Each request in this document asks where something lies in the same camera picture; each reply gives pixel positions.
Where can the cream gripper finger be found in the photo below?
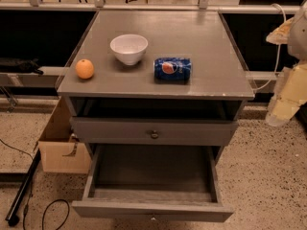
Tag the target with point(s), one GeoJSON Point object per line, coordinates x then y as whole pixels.
{"type": "Point", "coordinates": [290, 93]}
{"type": "Point", "coordinates": [281, 34]}

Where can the open grey middle drawer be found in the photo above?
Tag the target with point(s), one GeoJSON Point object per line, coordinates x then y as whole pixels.
{"type": "Point", "coordinates": [153, 182]}

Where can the black bag on ledge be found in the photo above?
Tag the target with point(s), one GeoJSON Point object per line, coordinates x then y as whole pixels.
{"type": "Point", "coordinates": [18, 65]}

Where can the grey upper drawer with knob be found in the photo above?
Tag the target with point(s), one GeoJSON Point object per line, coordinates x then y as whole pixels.
{"type": "Point", "coordinates": [153, 131]}

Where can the brown cardboard box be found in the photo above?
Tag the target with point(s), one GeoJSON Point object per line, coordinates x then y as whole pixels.
{"type": "Point", "coordinates": [60, 149]}

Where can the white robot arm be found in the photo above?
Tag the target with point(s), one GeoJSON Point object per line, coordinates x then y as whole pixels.
{"type": "Point", "coordinates": [297, 41]}

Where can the black bar on floor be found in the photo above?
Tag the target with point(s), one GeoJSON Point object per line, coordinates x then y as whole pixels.
{"type": "Point", "coordinates": [25, 179]}

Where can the blue pepsi can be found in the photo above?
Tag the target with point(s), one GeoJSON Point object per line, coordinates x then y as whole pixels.
{"type": "Point", "coordinates": [172, 68]}

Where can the white ceramic bowl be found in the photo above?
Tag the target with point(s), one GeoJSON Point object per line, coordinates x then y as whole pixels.
{"type": "Point", "coordinates": [129, 48]}

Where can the grey wooden drawer cabinet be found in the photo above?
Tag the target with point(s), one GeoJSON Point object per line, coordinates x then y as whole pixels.
{"type": "Point", "coordinates": [216, 91]}

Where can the orange fruit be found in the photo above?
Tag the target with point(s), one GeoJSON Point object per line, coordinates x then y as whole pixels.
{"type": "Point", "coordinates": [84, 69]}

